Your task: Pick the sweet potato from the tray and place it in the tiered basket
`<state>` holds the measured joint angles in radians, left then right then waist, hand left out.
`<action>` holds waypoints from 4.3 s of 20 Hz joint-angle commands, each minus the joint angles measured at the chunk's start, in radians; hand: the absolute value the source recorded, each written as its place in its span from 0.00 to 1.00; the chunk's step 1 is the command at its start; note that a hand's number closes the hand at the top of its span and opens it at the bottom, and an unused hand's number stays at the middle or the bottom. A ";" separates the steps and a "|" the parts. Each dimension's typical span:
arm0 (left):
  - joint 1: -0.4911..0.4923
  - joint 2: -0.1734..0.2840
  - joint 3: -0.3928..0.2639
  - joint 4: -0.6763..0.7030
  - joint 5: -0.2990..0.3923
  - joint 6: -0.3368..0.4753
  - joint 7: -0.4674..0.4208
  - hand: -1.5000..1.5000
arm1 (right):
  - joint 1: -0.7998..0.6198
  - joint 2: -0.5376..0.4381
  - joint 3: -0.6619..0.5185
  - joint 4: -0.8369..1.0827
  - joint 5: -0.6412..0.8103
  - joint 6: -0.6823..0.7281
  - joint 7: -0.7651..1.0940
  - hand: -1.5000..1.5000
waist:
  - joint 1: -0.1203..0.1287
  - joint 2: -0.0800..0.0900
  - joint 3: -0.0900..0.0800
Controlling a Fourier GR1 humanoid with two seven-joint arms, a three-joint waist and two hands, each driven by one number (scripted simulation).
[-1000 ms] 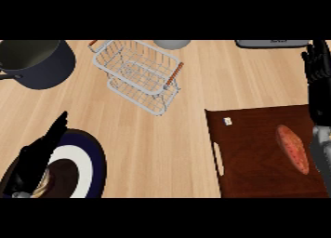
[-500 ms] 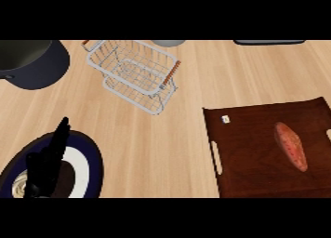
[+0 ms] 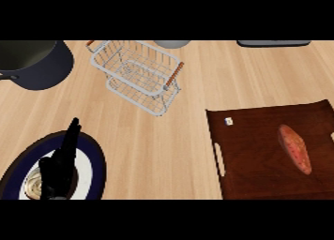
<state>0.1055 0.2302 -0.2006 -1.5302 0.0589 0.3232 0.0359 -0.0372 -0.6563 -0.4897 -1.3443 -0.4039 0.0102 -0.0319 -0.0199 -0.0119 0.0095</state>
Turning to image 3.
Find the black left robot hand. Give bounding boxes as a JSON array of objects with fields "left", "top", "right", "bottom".
[{"left": 36, "top": 117, "right": 82, "bottom": 201}]

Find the dark brown wooden tray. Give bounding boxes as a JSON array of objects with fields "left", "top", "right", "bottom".
[{"left": 204, "top": 98, "right": 334, "bottom": 201}]

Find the orange sweet potato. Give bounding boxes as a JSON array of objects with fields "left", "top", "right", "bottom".
[{"left": 277, "top": 124, "right": 314, "bottom": 176}]

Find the dark blue rimmed plate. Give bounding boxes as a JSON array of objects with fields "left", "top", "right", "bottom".
[{"left": 0, "top": 129, "right": 107, "bottom": 201}]

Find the dark grey pot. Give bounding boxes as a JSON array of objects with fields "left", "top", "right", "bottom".
[{"left": 0, "top": 39, "right": 76, "bottom": 92}]

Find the pale grey round object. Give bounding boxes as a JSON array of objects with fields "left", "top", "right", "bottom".
[{"left": 151, "top": 39, "right": 191, "bottom": 50}]

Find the dark grey flat appliance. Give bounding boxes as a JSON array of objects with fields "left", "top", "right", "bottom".
[{"left": 234, "top": 39, "right": 312, "bottom": 48}]

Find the white tiered wire basket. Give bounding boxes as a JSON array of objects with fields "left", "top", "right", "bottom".
[{"left": 83, "top": 39, "right": 185, "bottom": 117}]

